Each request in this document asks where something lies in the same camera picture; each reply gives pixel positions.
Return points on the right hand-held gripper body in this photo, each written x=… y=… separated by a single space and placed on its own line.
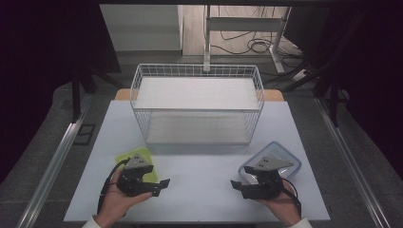
x=267 y=185

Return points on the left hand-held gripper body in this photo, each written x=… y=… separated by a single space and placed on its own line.
x=134 y=179

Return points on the green plastic tray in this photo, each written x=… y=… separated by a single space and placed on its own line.
x=139 y=152

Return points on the clear food container blue lid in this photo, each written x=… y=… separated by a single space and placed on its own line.
x=278 y=150

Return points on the person's right hand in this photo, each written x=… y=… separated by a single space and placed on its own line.
x=285 y=207

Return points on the person's left hand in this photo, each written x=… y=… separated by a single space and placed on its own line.
x=115 y=204

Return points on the black floor plate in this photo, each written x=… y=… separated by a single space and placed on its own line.
x=85 y=134

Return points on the light wooden table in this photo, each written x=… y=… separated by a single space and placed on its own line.
x=122 y=95

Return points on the black metal stand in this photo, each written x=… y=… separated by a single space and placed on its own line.
x=333 y=101
x=76 y=95

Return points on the white power strip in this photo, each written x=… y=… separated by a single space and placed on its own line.
x=300 y=74

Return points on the white cabinet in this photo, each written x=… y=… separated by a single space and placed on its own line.
x=142 y=28

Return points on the dark curtain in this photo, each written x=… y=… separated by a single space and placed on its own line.
x=380 y=79
x=38 y=63

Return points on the aluminium rail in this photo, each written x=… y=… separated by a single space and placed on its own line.
x=53 y=164
x=348 y=158

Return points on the white metal desk frame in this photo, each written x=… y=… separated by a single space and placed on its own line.
x=207 y=38

